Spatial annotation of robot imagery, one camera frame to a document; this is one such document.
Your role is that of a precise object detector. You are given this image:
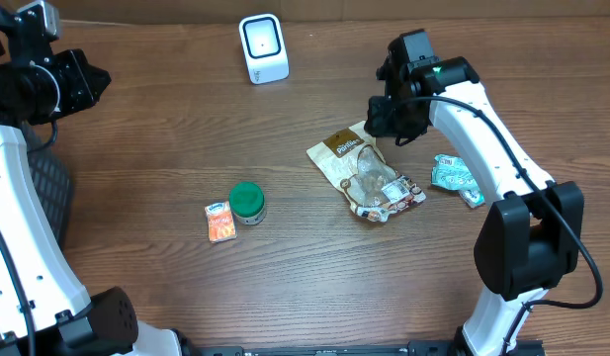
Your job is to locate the teal wet wipes pack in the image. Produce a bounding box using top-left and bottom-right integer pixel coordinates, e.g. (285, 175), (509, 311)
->
(431, 154), (479, 191)

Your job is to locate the brown Pantree snack pouch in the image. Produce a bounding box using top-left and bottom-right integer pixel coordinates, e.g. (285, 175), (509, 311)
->
(306, 122), (426, 223)

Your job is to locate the green lid jar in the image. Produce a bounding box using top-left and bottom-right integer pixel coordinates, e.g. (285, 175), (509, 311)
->
(228, 182), (267, 225)

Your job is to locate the orange Kleenex tissue pack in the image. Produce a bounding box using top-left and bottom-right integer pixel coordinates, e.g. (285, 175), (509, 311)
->
(205, 202), (237, 243)

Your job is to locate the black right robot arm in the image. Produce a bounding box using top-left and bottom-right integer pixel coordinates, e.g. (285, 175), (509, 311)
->
(365, 30), (584, 355)

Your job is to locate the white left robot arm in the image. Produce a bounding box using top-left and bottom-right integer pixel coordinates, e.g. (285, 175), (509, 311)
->
(0, 1), (189, 355)

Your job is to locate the white barcode scanner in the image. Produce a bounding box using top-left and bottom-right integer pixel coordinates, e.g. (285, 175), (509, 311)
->
(238, 13), (290, 85)

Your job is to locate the brown cardboard backdrop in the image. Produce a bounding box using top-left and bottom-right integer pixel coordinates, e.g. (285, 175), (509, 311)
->
(0, 0), (610, 29)

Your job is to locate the grey plastic mesh basket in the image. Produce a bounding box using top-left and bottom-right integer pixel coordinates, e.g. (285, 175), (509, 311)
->
(28, 147), (74, 249)

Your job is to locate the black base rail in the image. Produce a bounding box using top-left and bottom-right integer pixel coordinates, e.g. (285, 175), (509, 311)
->
(194, 340), (468, 356)

